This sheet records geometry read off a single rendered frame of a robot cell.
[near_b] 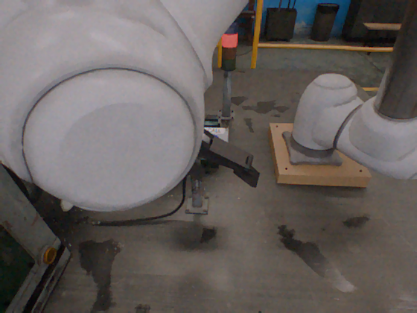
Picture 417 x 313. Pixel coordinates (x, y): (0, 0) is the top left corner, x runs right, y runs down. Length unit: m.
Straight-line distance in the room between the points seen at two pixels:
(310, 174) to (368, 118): 0.27
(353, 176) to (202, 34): 0.83
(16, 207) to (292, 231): 0.67
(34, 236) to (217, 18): 0.59
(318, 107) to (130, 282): 0.70
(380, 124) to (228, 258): 0.50
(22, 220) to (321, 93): 0.80
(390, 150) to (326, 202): 0.25
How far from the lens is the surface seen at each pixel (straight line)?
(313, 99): 0.82
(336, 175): 0.92
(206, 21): 0.18
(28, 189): 0.68
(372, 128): 0.72
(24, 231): 0.65
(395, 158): 0.76
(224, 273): 0.68
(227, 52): 1.06
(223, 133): 0.60
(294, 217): 0.81
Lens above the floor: 1.42
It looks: 41 degrees down
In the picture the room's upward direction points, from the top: straight up
